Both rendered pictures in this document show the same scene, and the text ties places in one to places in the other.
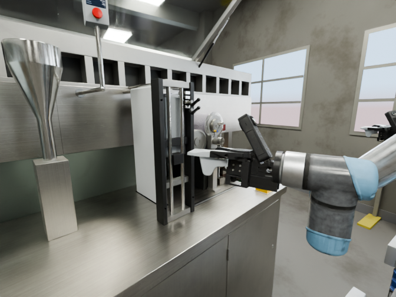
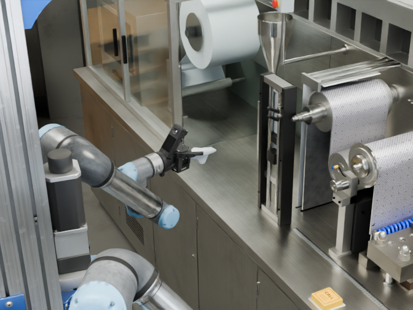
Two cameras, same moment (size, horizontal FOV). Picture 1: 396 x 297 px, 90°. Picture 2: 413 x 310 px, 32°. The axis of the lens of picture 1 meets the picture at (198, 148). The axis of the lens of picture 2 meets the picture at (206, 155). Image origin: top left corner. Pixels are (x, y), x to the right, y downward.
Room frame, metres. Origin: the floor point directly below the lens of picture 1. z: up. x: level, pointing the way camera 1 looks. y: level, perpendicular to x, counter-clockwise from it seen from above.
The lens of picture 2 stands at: (1.21, -2.18, 2.37)
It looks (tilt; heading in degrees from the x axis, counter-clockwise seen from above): 28 degrees down; 107
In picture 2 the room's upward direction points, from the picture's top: 1 degrees counter-clockwise
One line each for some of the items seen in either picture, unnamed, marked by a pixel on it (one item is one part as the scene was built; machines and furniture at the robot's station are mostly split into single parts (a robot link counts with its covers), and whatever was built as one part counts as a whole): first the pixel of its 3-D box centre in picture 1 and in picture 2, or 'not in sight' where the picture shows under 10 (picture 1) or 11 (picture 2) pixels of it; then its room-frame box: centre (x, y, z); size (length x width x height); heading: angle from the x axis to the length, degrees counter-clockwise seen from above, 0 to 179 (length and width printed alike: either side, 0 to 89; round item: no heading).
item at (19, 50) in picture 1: (34, 56); (274, 24); (0.66, 0.51, 1.50); 0.14 x 0.14 x 0.06
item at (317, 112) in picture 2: not in sight; (314, 114); (0.89, 0.08, 1.34); 0.06 x 0.06 x 0.06; 44
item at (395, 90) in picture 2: not in sight; (387, 95); (1.12, 0.30, 1.34); 0.07 x 0.07 x 0.07; 44
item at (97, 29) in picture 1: (99, 58); (283, 37); (0.73, 0.33, 1.51); 0.02 x 0.02 x 0.20
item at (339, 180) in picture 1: (336, 177); (134, 173); (0.36, -0.27, 1.21); 0.11 x 0.08 x 0.09; 60
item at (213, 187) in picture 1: (214, 163); (342, 215); (1.03, -0.09, 1.05); 0.06 x 0.05 x 0.31; 44
